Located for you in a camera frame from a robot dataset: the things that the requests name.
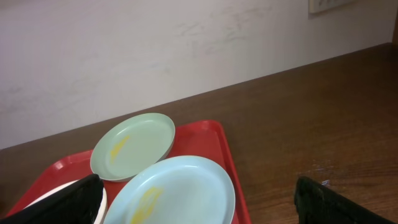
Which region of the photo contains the red plastic tray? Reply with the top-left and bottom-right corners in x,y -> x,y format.
8,120 -> 251,224

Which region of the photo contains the white plate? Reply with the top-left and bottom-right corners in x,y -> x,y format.
26,180 -> 108,224

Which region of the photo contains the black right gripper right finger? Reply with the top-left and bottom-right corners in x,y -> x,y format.
294,176 -> 394,224

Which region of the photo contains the light blue plate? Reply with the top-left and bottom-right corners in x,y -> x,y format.
104,156 -> 236,224

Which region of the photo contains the light green plate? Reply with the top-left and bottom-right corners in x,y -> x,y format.
90,113 -> 176,182

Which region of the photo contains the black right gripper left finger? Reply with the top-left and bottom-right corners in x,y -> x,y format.
1,174 -> 104,224

